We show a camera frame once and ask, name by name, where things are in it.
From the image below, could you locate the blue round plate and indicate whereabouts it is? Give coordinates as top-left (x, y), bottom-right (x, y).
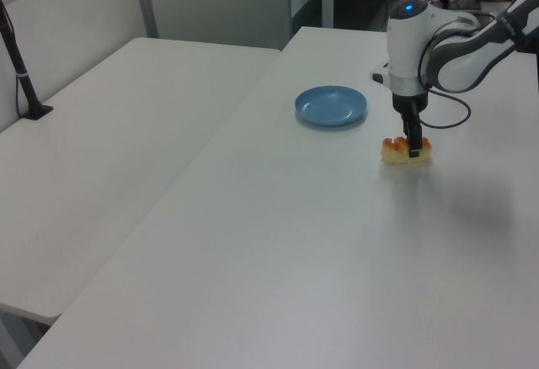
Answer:
top-left (294, 85), bottom-right (369, 129)

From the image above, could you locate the black camera stand pole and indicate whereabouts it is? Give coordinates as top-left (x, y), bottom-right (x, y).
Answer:
top-left (0, 0), bottom-right (55, 122)

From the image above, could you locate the orange glazed bread piece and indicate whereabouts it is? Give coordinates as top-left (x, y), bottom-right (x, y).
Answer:
top-left (380, 136), bottom-right (433, 164)

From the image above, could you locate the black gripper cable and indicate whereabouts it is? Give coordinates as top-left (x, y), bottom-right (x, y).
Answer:
top-left (418, 23), bottom-right (472, 129)

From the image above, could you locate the grey metal frame post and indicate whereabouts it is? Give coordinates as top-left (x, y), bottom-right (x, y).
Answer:
top-left (131, 0), bottom-right (160, 40)

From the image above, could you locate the white side table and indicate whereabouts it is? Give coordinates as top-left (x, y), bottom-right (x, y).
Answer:
top-left (0, 36), bottom-right (282, 326)

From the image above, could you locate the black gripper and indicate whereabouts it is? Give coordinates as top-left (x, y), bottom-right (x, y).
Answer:
top-left (392, 90), bottom-right (430, 159)

